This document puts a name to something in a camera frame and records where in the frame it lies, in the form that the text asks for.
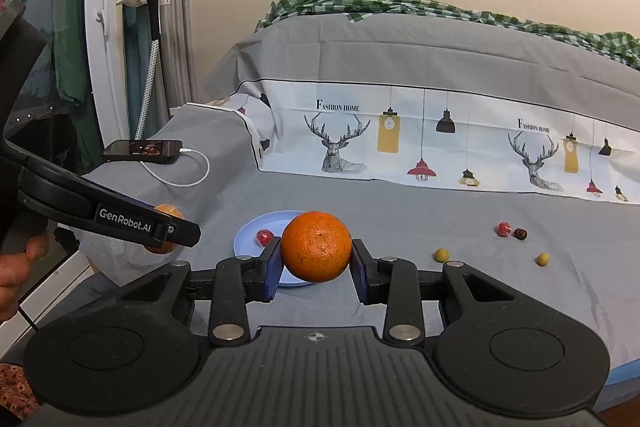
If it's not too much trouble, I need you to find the grey deer print bedsheet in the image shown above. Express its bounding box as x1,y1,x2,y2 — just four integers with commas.
65,12,640,373

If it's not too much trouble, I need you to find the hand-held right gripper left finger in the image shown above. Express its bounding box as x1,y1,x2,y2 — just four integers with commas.
116,238,285,348

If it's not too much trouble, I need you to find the patterned orange clothing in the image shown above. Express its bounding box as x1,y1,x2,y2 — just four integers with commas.
0,362,41,420

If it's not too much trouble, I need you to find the blue mattress edge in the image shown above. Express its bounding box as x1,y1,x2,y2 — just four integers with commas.
597,357,640,408

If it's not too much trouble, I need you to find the black smartphone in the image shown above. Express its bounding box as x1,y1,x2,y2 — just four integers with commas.
102,139,184,164

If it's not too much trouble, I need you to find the person's left hand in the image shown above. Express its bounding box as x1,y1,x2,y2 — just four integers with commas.
0,234,51,323

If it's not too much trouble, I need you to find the white door frame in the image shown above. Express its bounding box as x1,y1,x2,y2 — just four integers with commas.
85,0,136,152

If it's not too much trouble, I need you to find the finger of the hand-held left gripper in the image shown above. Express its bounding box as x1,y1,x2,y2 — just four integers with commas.
0,139,202,250

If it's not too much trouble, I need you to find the white charging cable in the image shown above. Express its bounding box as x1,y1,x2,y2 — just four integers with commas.
140,148,211,188

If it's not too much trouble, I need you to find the green hanging cloth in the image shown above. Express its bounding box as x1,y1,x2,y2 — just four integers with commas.
52,0,103,172

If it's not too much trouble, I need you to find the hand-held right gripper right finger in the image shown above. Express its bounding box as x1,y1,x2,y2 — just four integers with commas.
351,238,519,348

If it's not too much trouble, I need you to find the orange tangerine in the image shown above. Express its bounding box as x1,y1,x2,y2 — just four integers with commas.
145,203,183,255
281,210,353,284

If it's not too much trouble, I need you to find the green checkered blanket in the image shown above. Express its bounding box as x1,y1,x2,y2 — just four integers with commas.
255,0,640,70

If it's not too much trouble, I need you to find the teal curtain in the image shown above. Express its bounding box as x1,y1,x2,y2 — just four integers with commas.
122,0,168,142

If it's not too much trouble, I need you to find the thin black cable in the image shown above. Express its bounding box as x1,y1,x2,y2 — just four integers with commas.
17,302,38,333

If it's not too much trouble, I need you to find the grey curtain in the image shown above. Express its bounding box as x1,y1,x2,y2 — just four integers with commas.
160,0,196,108

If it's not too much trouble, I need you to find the light blue plate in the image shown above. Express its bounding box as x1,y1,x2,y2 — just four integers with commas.
234,210,313,290

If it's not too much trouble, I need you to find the black steamer head with hose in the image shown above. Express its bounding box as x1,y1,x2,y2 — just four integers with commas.
127,0,163,142

